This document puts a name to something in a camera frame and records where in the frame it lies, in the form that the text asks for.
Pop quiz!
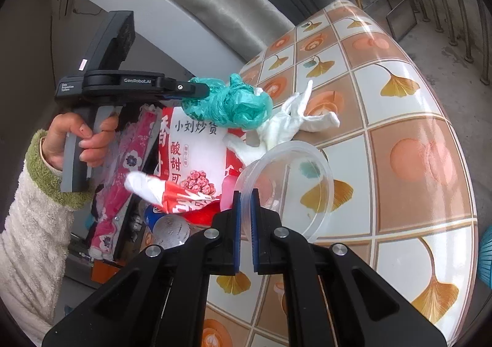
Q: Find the red white snack bag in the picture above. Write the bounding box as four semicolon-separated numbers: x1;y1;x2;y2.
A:
125;105;247;225

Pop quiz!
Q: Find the white crumpled tissue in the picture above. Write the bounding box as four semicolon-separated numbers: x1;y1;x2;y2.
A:
225;80;341;167

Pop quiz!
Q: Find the grey curtain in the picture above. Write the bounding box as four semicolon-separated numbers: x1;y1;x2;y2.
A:
82;0;296;75

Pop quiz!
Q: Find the blue white cylindrical can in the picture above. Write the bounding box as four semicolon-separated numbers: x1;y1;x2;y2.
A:
143;203;166;232

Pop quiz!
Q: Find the metal framed panel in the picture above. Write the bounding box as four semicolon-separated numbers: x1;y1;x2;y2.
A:
386;0;418;42
363;0;393;22

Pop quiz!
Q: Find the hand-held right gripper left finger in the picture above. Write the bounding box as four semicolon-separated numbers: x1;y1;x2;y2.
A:
42;189;243;347

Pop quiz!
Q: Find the teal plastic bag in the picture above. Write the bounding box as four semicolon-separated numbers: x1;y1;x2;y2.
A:
181;74;274;129

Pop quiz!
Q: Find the pink floral bag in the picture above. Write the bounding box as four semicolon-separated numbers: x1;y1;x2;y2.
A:
88;103;162;261

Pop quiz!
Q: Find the person's left hand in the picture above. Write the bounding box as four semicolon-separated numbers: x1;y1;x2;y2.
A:
42;113;120;172

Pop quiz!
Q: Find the clear round plastic container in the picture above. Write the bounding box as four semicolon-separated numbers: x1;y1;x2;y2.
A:
232;140;335;244

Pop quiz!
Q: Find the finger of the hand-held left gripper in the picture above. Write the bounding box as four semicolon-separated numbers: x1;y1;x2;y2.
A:
165;77;211;102

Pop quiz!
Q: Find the tile-patterned table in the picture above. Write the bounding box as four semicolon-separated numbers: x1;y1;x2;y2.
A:
181;0;479;347

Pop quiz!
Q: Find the blue plastic basket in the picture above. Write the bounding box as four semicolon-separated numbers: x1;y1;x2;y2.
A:
477;224;492;286

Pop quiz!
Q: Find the orange cardboard box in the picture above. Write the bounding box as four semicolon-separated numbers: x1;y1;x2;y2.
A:
90;259;127;286

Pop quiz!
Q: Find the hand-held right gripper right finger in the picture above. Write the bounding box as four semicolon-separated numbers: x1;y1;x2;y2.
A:
250;189;446;347

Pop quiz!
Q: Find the metal railing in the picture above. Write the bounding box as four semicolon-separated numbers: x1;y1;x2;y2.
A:
396;0;492;86

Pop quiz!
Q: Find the clear crushed plastic bottle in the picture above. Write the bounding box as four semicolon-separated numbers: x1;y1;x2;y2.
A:
152;212;191;250

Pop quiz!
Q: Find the person's left forearm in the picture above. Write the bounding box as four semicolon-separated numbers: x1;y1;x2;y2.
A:
0;130;95;347

